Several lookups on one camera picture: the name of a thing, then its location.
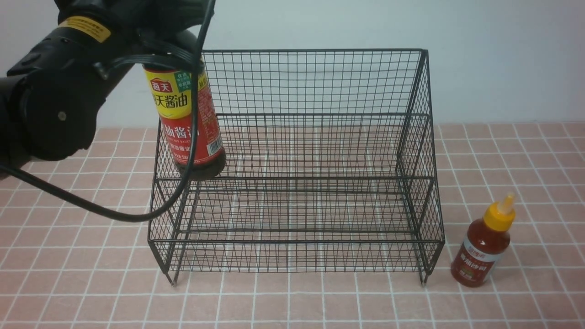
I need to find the soy sauce bottle red label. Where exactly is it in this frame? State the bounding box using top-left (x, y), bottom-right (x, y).
top-left (143, 62), bottom-right (226, 180)

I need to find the chili sauce bottle yellow cap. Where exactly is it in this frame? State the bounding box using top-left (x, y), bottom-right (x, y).
top-left (451, 192), bottom-right (516, 287)

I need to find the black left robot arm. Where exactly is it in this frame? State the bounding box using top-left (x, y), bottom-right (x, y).
top-left (1, 0), bottom-right (209, 169)

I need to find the black wire mesh rack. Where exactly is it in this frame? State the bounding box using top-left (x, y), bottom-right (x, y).
top-left (148, 48), bottom-right (445, 285)

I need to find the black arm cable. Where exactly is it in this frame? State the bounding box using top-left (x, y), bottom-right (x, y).
top-left (0, 0), bottom-right (216, 223)

